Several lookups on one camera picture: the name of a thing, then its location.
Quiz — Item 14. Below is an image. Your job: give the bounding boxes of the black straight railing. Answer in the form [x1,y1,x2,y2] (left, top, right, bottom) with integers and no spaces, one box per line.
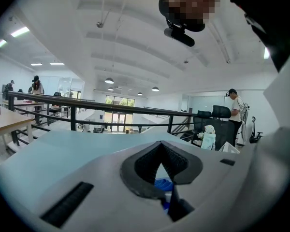
[144,106,171,119]
[77,99,95,113]

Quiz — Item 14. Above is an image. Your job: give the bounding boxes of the person's black clothing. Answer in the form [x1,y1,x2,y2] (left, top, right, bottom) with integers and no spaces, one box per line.
[222,0,290,73]

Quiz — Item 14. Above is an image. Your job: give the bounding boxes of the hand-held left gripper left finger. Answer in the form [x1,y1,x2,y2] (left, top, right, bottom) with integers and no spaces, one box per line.
[32,141,172,232]

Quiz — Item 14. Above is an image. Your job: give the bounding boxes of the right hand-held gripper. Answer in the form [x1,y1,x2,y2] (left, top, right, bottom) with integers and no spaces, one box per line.
[218,141,240,154]

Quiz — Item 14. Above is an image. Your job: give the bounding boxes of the black kick scooter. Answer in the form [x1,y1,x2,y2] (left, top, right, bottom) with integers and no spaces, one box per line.
[249,116,264,144]

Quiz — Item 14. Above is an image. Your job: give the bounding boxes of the black mesh office chair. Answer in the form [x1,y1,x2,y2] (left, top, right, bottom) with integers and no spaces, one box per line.
[203,105,235,151]
[192,110,212,141]

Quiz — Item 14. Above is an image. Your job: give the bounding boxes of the wooden desk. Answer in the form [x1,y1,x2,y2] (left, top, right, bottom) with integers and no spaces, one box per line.
[0,106,34,152]

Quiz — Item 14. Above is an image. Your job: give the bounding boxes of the black curved railing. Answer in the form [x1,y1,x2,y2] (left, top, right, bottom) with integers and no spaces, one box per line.
[7,90,199,140]

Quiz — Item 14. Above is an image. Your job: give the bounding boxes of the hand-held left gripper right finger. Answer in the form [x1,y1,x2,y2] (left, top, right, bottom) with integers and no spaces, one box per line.
[160,141,251,232]

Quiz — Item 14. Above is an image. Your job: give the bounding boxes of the black head-worn camera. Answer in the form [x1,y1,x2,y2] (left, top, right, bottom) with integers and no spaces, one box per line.
[159,0,206,47]

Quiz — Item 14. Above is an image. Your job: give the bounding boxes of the glass entrance doors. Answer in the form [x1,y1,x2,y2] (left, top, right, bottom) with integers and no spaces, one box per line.
[103,95,136,133]

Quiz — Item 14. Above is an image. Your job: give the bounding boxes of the person's head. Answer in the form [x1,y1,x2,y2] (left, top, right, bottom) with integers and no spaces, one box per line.
[162,0,226,21]

